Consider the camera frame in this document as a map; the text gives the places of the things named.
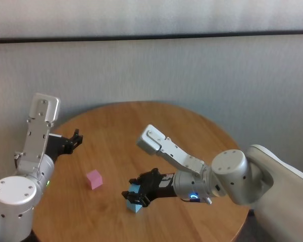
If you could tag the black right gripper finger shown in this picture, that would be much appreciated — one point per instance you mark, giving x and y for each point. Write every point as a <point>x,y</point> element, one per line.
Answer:
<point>136,197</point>
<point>141,179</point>

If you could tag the pink cube block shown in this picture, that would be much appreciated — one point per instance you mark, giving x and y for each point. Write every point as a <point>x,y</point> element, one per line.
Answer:
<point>94,179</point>

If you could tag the black horizontal wall rail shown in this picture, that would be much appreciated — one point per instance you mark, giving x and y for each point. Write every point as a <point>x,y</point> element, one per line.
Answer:
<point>151,37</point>

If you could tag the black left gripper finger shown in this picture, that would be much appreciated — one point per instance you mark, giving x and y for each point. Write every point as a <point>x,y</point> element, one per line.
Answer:
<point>75,134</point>
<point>77,142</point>

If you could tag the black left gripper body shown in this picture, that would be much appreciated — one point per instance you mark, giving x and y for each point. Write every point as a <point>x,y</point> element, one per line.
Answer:
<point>56,147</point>

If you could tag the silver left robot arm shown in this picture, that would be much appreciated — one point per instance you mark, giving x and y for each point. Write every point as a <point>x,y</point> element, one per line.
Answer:
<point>15,201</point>

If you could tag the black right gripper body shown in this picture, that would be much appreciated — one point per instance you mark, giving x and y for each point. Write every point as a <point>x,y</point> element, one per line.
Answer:
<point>161,187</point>

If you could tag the light blue cube block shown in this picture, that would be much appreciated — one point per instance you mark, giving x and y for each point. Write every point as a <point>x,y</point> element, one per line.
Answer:
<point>133,208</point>
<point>135,188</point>

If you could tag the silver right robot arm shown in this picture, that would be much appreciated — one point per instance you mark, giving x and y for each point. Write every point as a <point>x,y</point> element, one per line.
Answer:
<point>232,174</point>

